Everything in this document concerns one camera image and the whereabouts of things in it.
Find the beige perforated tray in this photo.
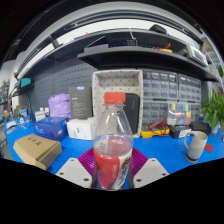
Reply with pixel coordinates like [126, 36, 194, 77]
[92, 69, 144, 138]

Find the brown cardboard box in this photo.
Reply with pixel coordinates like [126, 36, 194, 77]
[13, 133, 63, 171]

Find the white metal shelf rack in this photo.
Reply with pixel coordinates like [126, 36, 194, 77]
[201, 31, 224, 81]

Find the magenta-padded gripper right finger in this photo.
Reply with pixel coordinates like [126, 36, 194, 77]
[128, 149, 170, 189]

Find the yellow multimeter with red leads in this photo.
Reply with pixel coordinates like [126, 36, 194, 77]
[140, 120, 171, 139]

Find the purple plastic bag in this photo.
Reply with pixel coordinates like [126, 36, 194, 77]
[48, 93, 72, 120]

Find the green potted plant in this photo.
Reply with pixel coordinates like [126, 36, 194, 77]
[199, 88, 224, 134]

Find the black flat case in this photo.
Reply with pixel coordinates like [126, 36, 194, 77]
[189, 120, 212, 137]

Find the grey ceramic mug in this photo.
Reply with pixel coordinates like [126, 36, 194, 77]
[183, 130, 208, 164]

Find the blue carton box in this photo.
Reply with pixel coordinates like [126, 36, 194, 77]
[32, 116, 69, 142]

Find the clear red-capped drink bottle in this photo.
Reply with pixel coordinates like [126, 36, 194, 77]
[92, 91, 135, 191]

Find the white carton box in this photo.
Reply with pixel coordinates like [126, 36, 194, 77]
[66, 117, 96, 141]

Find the black oblong speaker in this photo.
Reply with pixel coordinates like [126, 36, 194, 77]
[124, 93, 141, 135]

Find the clear organizer with coloured parts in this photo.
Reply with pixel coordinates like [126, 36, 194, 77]
[166, 101, 193, 126]

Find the dark grey upright box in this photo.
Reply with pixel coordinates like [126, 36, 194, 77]
[68, 85, 93, 120]

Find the black box with white label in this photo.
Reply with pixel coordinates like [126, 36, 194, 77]
[168, 124, 193, 140]

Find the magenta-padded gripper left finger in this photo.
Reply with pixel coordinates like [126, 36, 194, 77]
[55, 148, 98, 189]

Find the dark grey shelf unit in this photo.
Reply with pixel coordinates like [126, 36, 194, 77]
[14, 23, 221, 83]

